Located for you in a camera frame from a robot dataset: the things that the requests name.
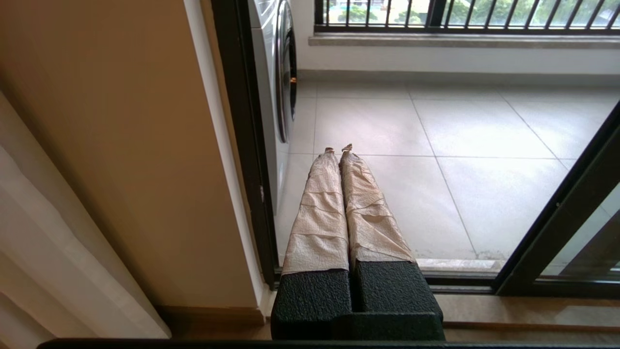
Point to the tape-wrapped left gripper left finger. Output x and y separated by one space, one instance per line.
317 232

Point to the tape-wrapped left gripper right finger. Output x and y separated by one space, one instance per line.
375 237

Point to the dark brown sliding glass door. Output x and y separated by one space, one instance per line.
557 218

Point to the silver front-load washing machine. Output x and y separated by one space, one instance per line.
269 72

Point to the grey stone window sill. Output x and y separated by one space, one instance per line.
436 41

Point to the long dark balcony railing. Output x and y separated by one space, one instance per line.
484 29

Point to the white curtain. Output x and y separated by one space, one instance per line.
72 257

